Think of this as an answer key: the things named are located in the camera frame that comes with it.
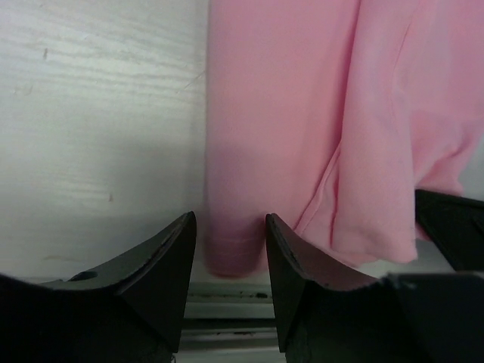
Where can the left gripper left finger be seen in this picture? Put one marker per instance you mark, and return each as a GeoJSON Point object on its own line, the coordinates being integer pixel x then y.
{"type": "Point", "coordinates": [128, 309]}

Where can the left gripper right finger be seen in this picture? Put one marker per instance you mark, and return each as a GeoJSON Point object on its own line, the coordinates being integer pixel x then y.
{"type": "Point", "coordinates": [326, 311]}

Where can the pink t-shirt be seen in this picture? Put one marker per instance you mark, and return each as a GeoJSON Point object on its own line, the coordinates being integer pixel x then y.
{"type": "Point", "coordinates": [331, 114]}

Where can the aluminium rail frame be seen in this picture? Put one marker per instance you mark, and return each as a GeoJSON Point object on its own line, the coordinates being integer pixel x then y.
{"type": "Point", "coordinates": [229, 320]}

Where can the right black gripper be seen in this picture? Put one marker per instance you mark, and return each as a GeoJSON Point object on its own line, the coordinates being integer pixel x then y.
{"type": "Point", "coordinates": [455, 225]}

